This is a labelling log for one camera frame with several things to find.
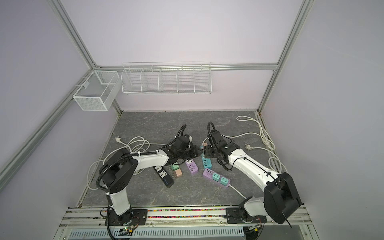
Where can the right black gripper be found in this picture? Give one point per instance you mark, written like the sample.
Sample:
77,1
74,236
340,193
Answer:
208,153

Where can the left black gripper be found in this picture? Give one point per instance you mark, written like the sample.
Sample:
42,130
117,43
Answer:
194,149

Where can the green plug adapter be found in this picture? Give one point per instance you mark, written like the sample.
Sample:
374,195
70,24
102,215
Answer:
175,167

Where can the teal power strip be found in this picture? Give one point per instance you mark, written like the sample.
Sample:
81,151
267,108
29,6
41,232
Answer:
207,164

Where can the purple power strip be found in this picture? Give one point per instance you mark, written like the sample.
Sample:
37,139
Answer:
193,168
207,174

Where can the black power strip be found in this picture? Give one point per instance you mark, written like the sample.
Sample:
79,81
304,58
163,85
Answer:
164,176

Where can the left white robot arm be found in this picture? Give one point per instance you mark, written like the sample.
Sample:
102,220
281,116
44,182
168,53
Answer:
116,173

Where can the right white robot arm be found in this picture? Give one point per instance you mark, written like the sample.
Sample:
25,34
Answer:
281,198

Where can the white mesh box basket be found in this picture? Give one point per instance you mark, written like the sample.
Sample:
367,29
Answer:
98,91

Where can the white wire shelf basket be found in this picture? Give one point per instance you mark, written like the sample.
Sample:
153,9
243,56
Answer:
166,78

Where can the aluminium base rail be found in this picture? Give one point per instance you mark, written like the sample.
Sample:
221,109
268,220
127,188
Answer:
172,223

